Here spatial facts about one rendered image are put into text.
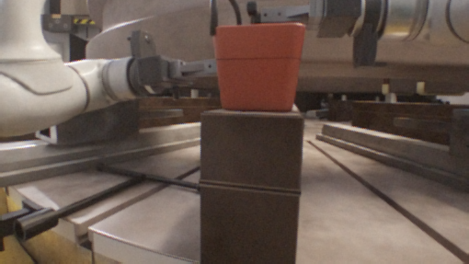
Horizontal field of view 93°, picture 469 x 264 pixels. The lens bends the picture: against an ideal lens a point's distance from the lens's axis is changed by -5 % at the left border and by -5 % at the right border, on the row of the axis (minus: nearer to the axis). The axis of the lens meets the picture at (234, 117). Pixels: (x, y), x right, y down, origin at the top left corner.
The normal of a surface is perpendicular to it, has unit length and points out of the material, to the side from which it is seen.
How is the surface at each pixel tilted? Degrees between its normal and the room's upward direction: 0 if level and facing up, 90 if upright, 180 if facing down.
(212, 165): 90
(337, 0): 90
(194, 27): 90
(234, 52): 97
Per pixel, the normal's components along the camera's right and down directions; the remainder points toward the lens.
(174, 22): -0.44, 0.07
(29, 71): 0.73, -0.07
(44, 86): 0.95, -0.04
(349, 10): -0.23, 0.08
